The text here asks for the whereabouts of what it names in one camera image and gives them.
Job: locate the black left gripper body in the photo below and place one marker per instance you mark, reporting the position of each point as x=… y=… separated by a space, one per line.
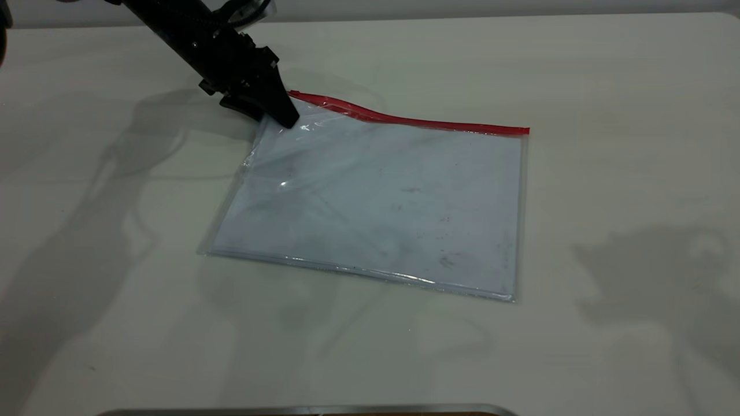
x=237 y=63

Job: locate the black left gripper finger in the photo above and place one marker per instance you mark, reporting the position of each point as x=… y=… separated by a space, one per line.
x=280 y=107
x=240 y=105

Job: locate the clear plastic bag red zipper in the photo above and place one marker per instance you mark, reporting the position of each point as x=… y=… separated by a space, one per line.
x=404 y=123

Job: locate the grey metal edge strip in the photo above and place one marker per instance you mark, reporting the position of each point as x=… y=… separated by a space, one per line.
x=306 y=411

